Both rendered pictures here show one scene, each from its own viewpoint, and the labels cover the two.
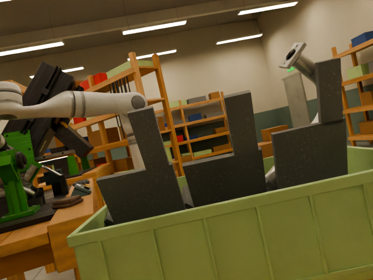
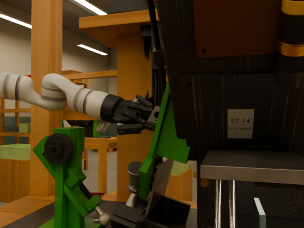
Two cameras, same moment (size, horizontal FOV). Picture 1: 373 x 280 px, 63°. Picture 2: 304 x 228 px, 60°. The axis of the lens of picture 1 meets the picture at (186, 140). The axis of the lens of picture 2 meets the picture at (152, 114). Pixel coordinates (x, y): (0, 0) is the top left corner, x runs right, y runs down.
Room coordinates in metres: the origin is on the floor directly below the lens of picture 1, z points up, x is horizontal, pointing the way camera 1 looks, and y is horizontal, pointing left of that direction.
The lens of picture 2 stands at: (1.80, 0.27, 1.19)
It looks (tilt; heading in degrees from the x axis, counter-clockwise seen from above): 1 degrees up; 123
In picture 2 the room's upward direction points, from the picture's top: straight up
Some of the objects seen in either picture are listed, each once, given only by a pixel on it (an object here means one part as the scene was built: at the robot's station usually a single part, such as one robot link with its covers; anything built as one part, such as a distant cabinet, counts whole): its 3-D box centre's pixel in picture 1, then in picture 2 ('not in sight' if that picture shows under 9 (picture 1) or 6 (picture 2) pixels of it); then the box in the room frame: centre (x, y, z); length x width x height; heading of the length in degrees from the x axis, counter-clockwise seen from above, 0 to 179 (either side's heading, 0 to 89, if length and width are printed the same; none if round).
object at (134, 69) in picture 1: (114, 142); not in sight; (5.01, 1.17, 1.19); 2.30 x 0.55 x 2.39; 49
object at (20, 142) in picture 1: (21, 151); (176, 128); (1.51, 0.81, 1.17); 0.13 x 0.12 x 0.20; 17
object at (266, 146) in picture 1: (271, 144); not in sight; (7.52, -2.04, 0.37); 1.20 x 0.80 x 0.74; 106
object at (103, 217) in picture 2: not in sight; (99, 212); (1.33, 0.76, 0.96); 0.06 x 0.03 x 0.06; 17
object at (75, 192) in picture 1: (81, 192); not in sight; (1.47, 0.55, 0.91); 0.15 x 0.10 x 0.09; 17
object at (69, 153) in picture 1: (37, 160); (249, 158); (1.67, 0.82, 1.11); 0.39 x 0.16 x 0.03; 107
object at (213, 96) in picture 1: (184, 133); not in sight; (10.29, 0.04, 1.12); 3.16 x 0.54 x 2.24; 98
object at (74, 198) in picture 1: (67, 201); not in sight; (1.23, 0.53, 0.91); 0.10 x 0.08 x 0.03; 68
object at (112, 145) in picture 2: not in sight; (110, 144); (-4.94, 7.75, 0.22); 1.20 x 0.81 x 0.44; 101
